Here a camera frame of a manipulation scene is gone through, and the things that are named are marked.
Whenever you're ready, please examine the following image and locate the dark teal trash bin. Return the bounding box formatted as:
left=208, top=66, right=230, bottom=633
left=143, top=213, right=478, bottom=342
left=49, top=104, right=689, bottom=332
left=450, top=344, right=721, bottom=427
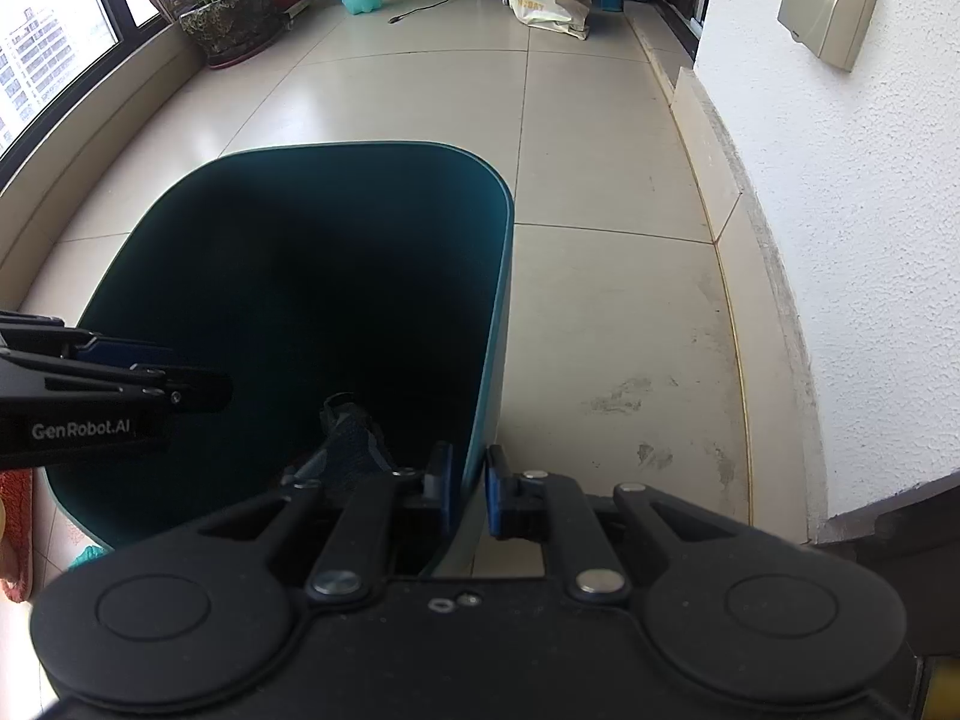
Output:
left=47, top=142, right=514, bottom=566

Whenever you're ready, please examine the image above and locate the red fuzzy slipper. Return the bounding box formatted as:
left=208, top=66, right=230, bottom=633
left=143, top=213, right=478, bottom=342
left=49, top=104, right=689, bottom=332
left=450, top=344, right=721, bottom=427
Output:
left=0, top=470, right=34, bottom=603

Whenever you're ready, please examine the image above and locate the dark ceramic plant pot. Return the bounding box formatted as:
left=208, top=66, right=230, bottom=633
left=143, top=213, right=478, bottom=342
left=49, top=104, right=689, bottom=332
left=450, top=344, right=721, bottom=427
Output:
left=179, top=0, right=283, bottom=70

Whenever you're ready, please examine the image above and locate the grey wall outlet cover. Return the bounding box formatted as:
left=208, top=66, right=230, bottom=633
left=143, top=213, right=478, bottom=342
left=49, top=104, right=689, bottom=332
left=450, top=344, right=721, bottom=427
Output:
left=778, top=0, right=877, bottom=71

